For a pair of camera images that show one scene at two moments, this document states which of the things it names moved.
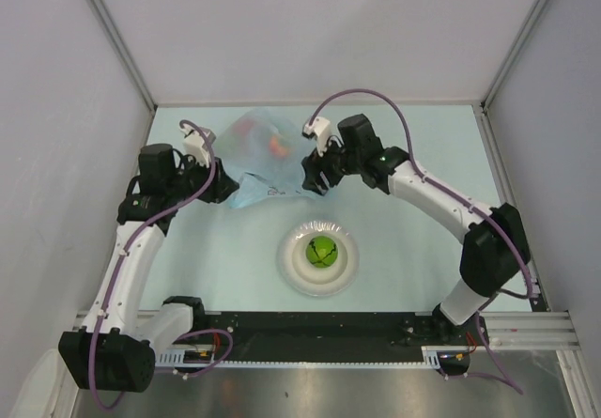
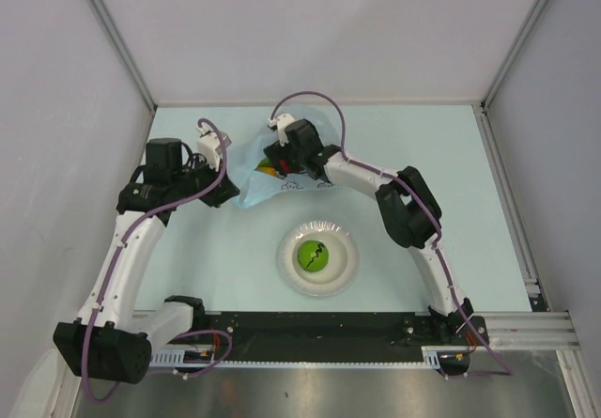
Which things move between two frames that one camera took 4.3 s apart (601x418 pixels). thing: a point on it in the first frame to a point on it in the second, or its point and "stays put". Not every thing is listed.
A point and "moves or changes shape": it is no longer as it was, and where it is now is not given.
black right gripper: x=314 y=165 to x=277 y=154
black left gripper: x=221 y=187 stays put
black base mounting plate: x=334 y=336 stays put
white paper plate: x=304 y=277 stays put
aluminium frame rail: x=540 y=330 stays put
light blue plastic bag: x=265 y=150 moves or changes shape
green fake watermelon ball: x=321 y=251 moves or changes shape
